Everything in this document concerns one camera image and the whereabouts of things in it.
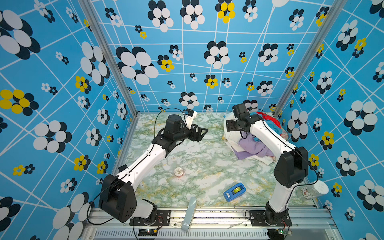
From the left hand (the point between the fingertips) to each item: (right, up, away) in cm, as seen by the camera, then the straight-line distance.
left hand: (203, 127), depth 76 cm
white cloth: (+21, -7, +22) cm, 31 cm away
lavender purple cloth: (+29, -12, +13) cm, 34 cm away
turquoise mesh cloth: (+46, 0, +20) cm, 51 cm away
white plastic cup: (+53, -28, -9) cm, 60 cm away
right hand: (+20, +1, +15) cm, 25 cm away
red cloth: (+50, +7, +36) cm, 63 cm away
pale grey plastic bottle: (-7, -42, -5) cm, 43 cm away
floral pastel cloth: (+60, -5, +29) cm, 67 cm away
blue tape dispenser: (+16, -34, +2) cm, 38 cm away
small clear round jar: (-14, -26, +11) cm, 31 cm away
